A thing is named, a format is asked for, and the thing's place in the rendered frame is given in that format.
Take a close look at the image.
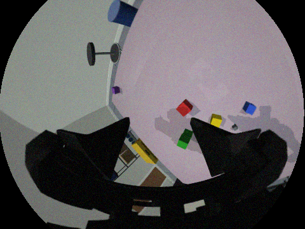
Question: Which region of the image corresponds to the yellow block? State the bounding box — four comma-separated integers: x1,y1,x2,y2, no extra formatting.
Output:
210,114,222,127

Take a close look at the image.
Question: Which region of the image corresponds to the red block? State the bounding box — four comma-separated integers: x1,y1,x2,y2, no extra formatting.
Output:
177,99,193,117

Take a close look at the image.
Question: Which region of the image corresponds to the blue cube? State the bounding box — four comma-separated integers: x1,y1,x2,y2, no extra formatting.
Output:
243,102,256,115

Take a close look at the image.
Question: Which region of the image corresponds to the purple block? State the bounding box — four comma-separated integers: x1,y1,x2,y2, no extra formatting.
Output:
112,86,120,94

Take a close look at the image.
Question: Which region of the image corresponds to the green block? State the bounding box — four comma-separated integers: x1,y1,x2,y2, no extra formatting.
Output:
177,134,190,149
183,129,193,137

